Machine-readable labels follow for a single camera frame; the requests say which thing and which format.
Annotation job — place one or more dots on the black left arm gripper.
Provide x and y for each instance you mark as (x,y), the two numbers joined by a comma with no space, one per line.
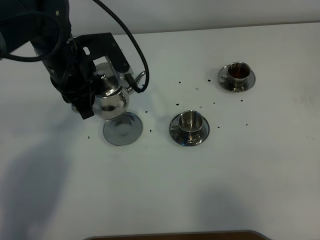
(71,73)

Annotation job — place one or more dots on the teapot steel saucer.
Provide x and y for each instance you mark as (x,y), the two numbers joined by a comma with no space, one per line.
(123,130)

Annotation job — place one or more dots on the stainless steel teacup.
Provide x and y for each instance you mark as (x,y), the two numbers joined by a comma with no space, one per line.
(189,121)
(236,73)

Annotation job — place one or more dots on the far steel saucer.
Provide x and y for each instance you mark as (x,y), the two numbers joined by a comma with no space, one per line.
(249,83)

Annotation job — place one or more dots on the near steel saucer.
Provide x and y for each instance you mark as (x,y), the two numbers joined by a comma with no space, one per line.
(191,139)

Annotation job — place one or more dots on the stainless steel teapot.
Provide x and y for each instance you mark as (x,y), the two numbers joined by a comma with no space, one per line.
(112,92)

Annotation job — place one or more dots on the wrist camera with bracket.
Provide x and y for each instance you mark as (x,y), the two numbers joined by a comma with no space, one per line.
(104,45)

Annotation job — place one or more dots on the far stainless steel teacup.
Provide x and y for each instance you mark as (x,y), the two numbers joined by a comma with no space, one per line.
(236,73)

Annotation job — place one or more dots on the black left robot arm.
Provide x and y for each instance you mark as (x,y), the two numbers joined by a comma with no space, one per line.
(41,31)

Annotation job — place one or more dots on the near stainless steel teacup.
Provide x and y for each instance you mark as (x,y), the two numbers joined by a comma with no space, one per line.
(189,121)

